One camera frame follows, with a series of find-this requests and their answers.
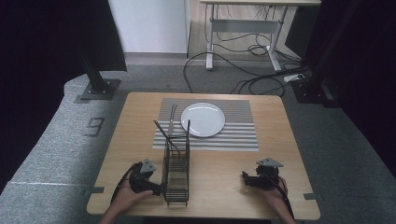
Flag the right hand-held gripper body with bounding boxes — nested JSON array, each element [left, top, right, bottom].
[[247, 157, 285, 190]]

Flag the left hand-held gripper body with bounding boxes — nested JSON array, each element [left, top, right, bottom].
[[128, 158, 157, 194]]

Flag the black wire cutlery basket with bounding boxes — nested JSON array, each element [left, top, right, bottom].
[[161, 119, 191, 207]]

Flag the person's right hand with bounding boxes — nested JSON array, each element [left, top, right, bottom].
[[259, 175, 290, 211]]

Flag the person's left hand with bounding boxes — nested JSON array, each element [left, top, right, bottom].
[[110, 179, 154, 217]]

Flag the grey striped placemat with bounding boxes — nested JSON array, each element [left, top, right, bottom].
[[151, 98, 260, 153]]

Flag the grey tape strip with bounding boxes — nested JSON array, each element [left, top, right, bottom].
[[303, 192, 324, 202], [82, 186, 106, 198]]

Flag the silver fork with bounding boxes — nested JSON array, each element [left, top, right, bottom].
[[167, 104, 178, 138]]

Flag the white plate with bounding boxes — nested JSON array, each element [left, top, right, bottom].
[[180, 102, 226, 138]]

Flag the grey floor socket plate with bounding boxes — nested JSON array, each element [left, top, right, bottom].
[[83, 117, 106, 138]]

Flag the black metal stand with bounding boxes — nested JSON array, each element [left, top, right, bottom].
[[290, 0, 363, 108]]

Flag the white power strip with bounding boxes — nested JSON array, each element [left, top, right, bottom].
[[282, 72, 306, 84]]

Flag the white-legged desk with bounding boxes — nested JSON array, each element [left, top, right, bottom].
[[198, 0, 322, 73]]

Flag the black curtain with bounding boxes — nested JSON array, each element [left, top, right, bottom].
[[0, 0, 128, 194], [284, 0, 396, 178]]

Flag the white panel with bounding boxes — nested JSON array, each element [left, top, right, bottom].
[[107, 0, 191, 54]]

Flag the left hand-held gripper cable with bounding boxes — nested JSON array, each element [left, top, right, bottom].
[[109, 161, 144, 203]]

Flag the looped black floor cable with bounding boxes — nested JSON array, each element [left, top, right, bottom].
[[229, 76, 286, 97]]

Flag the black stand with base plate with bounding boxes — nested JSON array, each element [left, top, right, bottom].
[[74, 50, 122, 105]]

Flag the long black floor cable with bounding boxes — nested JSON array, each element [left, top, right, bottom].
[[182, 50, 283, 95]]

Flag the black cables under desk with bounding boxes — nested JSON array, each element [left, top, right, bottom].
[[204, 4, 303, 63]]

